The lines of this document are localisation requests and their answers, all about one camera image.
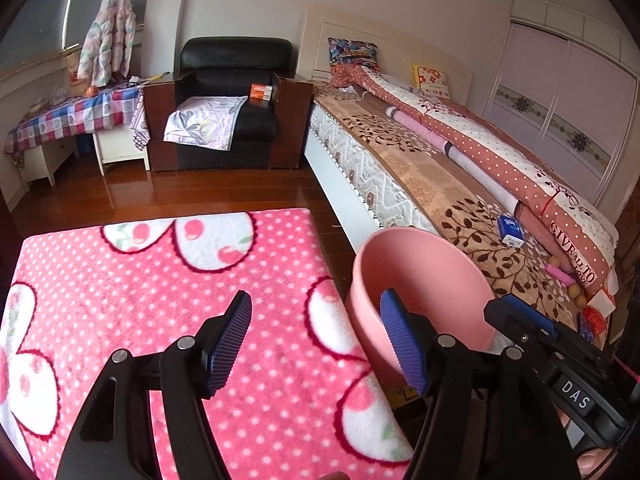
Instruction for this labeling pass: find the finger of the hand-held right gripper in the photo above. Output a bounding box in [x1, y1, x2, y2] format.
[501, 294, 561, 338]
[482, 299, 546, 358]

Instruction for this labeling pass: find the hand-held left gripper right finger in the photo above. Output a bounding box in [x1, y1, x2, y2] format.
[380, 287, 583, 480]

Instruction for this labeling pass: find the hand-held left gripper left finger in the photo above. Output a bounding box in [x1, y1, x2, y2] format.
[55, 290, 253, 480]

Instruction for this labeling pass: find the pink plastic bucket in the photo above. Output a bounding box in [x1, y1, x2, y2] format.
[345, 226, 511, 386]

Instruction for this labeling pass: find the person's right hand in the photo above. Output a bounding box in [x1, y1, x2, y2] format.
[554, 405, 631, 480]

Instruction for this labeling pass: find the pink tube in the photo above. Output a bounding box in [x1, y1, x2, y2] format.
[545, 264, 578, 286]

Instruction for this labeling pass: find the yellow black carton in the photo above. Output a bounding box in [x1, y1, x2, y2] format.
[390, 385, 423, 406]

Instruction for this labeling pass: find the orange mesh bag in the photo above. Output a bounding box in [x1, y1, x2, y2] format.
[582, 305, 608, 336]

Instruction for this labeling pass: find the white paper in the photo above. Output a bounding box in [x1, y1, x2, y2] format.
[590, 290, 618, 318]

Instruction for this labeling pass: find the blue tissue pack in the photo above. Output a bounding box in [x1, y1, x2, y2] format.
[497, 214, 523, 248]

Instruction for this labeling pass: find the pink dotted printed blanket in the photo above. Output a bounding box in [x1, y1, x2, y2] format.
[0, 207, 416, 480]

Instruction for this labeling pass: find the pink dotted quilt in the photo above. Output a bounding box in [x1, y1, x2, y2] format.
[331, 57, 621, 296]

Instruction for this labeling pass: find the bed with brown blanket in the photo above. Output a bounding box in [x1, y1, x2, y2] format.
[312, 82, 596, 311]

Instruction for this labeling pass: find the white bed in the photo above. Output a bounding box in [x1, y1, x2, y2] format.
[297, 2, 623, 311]

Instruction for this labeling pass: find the white floral cloth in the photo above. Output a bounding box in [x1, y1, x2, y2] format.
[164, 96, 249, 151]

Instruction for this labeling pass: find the white table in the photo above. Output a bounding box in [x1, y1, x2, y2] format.
[19, 122, 151, 187]

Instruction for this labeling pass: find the white wardrobe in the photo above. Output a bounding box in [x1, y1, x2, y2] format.
[480, 0, 640, 221]

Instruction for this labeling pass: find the yellow floral pillow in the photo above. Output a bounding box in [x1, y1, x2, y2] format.
[411, 64, 452, 101]

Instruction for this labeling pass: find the table with plaid cloth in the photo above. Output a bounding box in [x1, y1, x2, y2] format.
[5, 84, 151, 153]

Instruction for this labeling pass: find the black leather armchair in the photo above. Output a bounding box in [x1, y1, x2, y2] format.
[144, 36, 314, 173]

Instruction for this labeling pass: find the colourful cartoon pillow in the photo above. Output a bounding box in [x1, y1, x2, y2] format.
[327, 37, 378, 68]

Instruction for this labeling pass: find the tan paper sack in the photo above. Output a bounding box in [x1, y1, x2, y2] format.
[64, 50, 93, 98]

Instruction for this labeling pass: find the puffy floral jacket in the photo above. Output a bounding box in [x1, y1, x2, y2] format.
[75, 0, 137, 87]

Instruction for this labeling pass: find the large window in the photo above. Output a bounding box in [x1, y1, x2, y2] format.
[0, 0, 156, 81]

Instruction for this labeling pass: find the pink cable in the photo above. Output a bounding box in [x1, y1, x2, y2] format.
[612, 352, 640, 378]

